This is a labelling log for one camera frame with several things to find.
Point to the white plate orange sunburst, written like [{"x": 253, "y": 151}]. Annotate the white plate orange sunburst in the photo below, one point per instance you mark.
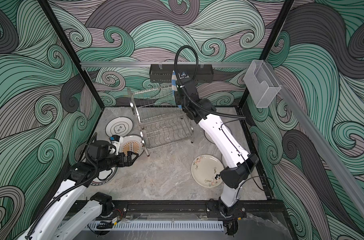
[
  {"x": 133, "y": 143},
  {"x": 219, "y": 133}
]

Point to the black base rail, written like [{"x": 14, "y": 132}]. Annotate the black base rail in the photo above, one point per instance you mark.
[{"x": 209, "y": 208}]

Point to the aluminium wall rail back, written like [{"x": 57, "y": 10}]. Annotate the aluminium wall rail back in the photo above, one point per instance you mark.
[{"x": 128, "y": 64}]

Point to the aluminium wall rail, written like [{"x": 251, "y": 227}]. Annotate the aluminium wall rail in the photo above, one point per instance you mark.
[
  {"x": 294, "y": 95},
  {"x": 128, "y": 64}
]

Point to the left white plate orange sunburst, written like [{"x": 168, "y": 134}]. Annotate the left white plate orange sunburst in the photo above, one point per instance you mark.
[{"x": 133, "y": 143}]

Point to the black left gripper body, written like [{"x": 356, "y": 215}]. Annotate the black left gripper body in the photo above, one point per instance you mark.
[{"x": 114, "y": 161}]

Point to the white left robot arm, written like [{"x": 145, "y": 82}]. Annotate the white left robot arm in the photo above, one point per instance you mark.
[{"x": 47, "y": 226}]

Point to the white plate green flower outline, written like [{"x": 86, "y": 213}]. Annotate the white plate green flower outline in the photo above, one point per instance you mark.
[{"x": 120, "y": 126}]

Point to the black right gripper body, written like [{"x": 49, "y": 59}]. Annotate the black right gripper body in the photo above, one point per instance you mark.
[{"x": 182, "y": 100}]

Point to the white slotted cable duct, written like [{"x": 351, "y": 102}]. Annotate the white slotted cable duct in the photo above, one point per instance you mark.
[{"x": 172, "y": 225}]

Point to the right white plate orange sunburst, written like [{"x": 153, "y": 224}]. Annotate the right white plate orange sunburst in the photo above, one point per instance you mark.
[{"x": 219, "y": 133}]

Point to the black wall-mounted tray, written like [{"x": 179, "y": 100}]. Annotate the black wall-mounted tray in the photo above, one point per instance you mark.
[{"x": 163, "y": 73}]

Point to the steel wire dish rack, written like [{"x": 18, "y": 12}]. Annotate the steel wire dish rack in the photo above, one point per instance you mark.
[{"x": 161, "y": 121}]

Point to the aluminium wall rail right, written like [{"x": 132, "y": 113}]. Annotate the aluminium wall rail right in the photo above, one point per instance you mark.
[{"x": 294, "y": 95}]

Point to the white plate green red rim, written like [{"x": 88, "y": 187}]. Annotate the white plate green red rim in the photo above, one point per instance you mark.
[{"x": 104, "y": 177}]

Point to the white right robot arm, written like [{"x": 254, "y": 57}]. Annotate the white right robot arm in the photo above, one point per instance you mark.
[{"x": 239, "y": 161}]

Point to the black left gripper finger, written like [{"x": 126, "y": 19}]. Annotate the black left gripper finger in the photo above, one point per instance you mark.
[
  {"x": 130, "y": 162},
  {"x": 132, "y": 155}
]

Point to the clear plastic wall bin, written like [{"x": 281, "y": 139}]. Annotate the clear plastic wall bin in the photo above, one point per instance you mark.
[{"x": 262, "y": 83}]

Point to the cream plate floral pattern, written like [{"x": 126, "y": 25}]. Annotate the cream plate floral pattern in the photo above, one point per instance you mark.
[{"x": 205, "y": 170}]

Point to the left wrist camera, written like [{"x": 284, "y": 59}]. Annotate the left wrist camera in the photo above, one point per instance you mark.
[{"x": 99, "y": 149}]

